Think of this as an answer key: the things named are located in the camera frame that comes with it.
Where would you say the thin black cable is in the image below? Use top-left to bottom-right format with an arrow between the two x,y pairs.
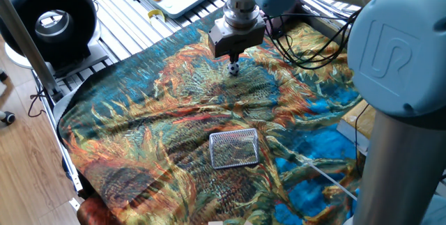
353,102 -> 371,178

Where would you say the white zip tie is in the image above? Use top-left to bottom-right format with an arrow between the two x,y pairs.
307,163 -> 359,202

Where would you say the metal mesh basket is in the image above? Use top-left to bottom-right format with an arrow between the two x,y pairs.
208,127 -> 260,170

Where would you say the grey Schunk gripper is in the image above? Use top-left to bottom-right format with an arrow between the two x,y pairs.
208,16 -> 267,65

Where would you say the yellow tape piece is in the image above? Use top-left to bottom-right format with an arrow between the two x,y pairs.
147,8 -> 167,24

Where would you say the sunflower painting print cloth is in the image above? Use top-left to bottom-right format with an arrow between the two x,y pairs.
57,7 -> 367,225

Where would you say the small black white soccer ball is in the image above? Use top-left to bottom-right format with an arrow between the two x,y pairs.
227,61 -> 241,77

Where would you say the yellow cardboard box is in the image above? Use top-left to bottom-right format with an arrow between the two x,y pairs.
335,99 -> 378,155

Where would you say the aluminium frame post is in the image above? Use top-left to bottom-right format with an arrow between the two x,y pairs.
0,0 -> 64,102

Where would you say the black gripper cable bundle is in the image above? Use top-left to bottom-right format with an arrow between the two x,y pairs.
264,7 -> 363,70

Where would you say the thin dark cable loop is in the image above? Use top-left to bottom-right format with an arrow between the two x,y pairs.
27,88 -> 48,118

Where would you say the black caster wheel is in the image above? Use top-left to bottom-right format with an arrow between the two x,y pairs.
0,110 -> 16,126

